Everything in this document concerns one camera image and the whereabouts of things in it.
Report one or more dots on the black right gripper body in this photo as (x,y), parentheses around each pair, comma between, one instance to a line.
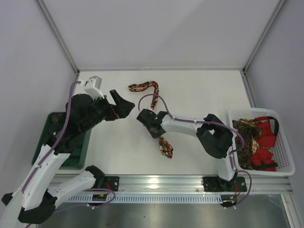
(147,119)

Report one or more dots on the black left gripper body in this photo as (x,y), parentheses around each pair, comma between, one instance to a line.
(112,108)

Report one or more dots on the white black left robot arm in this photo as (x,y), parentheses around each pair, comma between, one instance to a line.
(34,201)

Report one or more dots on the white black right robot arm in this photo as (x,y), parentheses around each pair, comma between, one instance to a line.
(213,135)

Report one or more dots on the rolled tie in tray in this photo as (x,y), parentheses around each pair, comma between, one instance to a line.
(58,118)

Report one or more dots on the green divided plastic tray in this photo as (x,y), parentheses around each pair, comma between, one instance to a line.
(77,158)

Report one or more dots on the dark gold patterned tie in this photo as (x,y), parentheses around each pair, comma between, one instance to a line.
(248,129)

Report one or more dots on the red fabric tie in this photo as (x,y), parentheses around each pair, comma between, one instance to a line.
(263,158)

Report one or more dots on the white plastic basket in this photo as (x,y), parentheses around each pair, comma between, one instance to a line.
(282,154)

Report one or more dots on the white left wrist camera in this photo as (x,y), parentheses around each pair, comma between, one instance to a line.
(92,87)

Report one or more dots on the aluminium mounting rail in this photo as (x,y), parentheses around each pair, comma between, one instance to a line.
(190,184)

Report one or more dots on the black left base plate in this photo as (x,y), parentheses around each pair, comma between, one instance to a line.
(108,182)

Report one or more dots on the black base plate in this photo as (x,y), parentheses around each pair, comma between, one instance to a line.
(108,182)
(216,184)

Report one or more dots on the white slotted cable duct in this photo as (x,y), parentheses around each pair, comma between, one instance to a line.
(147,198)

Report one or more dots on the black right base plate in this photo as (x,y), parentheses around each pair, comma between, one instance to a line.
(216,184)

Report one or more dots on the aluminium frame post left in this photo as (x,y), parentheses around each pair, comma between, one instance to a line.
(56,33)

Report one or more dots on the aluminium frame post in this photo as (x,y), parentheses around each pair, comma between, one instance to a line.
(56,33)
(273,18)

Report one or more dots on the aluminium frame post right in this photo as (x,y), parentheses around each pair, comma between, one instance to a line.
(273,18)

